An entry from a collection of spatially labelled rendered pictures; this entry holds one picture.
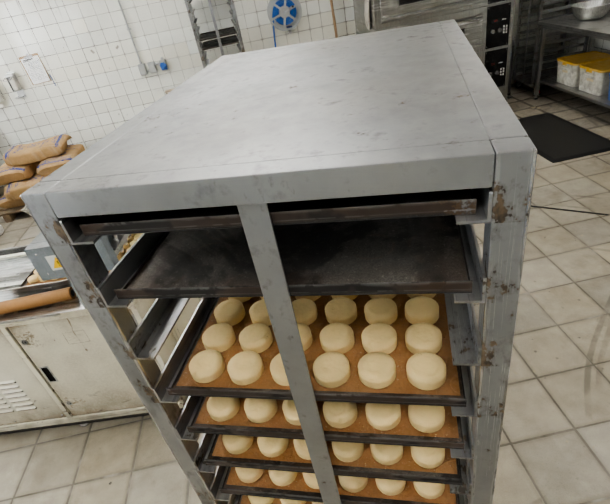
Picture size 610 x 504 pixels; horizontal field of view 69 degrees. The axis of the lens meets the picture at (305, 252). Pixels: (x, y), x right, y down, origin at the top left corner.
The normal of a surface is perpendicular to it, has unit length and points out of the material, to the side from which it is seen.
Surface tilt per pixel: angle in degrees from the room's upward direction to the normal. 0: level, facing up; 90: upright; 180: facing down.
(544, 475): 0
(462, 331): 0
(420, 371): 0
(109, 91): 90
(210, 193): 90
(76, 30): 90
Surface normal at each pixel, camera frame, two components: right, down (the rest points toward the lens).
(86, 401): 0.03, 0.55
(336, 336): -0.17, -0.82
